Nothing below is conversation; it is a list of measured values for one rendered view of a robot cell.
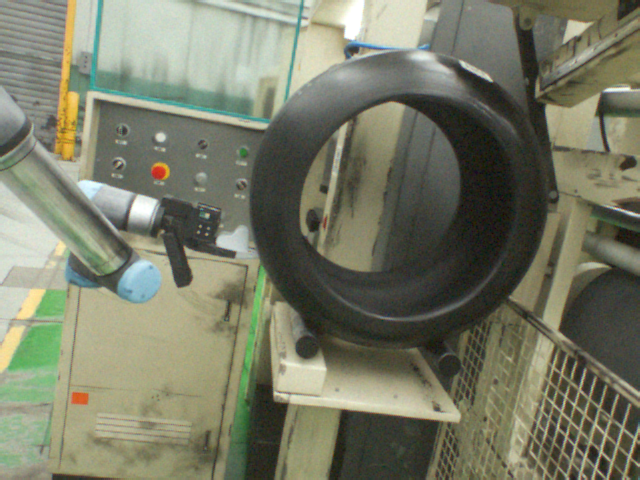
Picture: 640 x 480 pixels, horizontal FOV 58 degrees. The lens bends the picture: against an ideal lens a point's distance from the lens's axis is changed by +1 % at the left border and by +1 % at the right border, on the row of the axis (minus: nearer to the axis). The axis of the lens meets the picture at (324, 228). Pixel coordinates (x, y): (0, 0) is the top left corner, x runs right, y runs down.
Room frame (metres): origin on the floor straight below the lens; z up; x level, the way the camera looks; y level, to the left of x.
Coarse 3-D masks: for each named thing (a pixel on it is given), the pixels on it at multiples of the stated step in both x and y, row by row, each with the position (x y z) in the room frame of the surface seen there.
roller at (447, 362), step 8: (432, 344) 1.11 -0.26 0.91; (440, 344) 1.10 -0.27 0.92; (432, 352) 1.09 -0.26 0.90; (440, 352) 1.07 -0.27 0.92; (448, 352) 1.06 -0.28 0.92; (440, 360) 1.05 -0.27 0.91; (448, 360) 1.04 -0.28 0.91; (456, 360) 1.04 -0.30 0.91; (440, 368) 1.04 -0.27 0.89; (448, 368) 1.04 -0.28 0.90; (456, 368) 1.05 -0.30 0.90; (448, 376) 1.05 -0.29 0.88
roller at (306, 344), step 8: (296, 312) 1.13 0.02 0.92; (296, 320) 1.09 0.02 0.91; (304, 320) 1.08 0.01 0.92; (296, 328) 1.06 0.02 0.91; (304, 328) 1.04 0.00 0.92; (312, 328) 1.05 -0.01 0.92; (296, 336) 1.02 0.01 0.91; (304, 336) 1.00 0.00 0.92; (312, 336) 1.01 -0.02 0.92; (296, 344) 1.00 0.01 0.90; (304, 344) 1.00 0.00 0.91; (312, 344) 1.00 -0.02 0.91; (296, 352) 1.00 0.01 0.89; (304, 352) 1.00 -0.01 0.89; (312, 352) 1.00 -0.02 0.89
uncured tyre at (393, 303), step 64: (384, 64) 1.04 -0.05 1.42; (448, 64) 1.06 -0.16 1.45; (320, 128) 1.00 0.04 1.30; (448, 128) 1.32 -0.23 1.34; (512, 128) 1.06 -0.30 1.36; (256, 192) 1.02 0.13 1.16; (512, 192) 1.08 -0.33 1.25; (320, 256) 1.29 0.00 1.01; (448, 256) 1.33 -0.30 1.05; (512, 256) 1.06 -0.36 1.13; (320, 320) 1.03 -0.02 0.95; (384, 320) 1.03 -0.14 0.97; (448, 320) 1.05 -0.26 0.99
